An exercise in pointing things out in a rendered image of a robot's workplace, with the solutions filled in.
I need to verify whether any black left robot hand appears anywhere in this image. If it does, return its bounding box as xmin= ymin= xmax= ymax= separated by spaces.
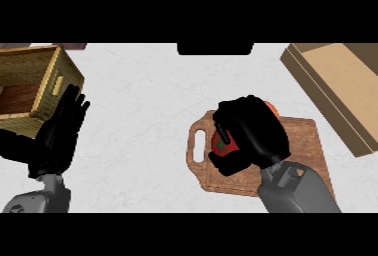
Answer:
xmin=0 ymin=83 xmax=94 ymax=180

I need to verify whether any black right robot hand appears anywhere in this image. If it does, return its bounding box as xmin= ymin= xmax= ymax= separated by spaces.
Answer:
xmin=207 ymin=94 xmax=294 ymax=178

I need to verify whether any red tomato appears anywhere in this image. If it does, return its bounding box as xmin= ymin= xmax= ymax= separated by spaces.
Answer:
xmin=210 ymin=129 xmax=243 ymax=158

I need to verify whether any brown wooden cutting board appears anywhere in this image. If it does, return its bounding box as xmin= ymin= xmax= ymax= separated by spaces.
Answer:
xmin=185 ymin=109 xmax=339 ymax=200

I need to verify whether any open cardboard box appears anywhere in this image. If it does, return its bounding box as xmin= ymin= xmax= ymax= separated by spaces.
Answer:
xmin=0 ymin=44 xmax=88 ymax=140

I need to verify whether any tan flat cardboard carton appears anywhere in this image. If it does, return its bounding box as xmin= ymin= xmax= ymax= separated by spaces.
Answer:
xmin=278 ymin=42 xmax=378 ymax=159

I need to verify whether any orange round fruit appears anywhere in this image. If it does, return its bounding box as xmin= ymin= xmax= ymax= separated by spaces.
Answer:
xmin=263 ymin=100 xmax=283 ymax=118

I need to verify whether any black appliance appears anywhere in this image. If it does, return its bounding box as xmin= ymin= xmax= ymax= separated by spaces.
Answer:
xmin=176 ymin=42 xmax=256 ymax=57

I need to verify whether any dark brown block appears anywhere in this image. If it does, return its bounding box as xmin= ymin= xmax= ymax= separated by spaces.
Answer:
xmin=51 ymin=42 xmax=91 ymax=51

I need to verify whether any grey brown block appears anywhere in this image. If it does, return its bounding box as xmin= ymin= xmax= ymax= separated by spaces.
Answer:
xmin=0 ymin=42 xmax=33 ymax=50

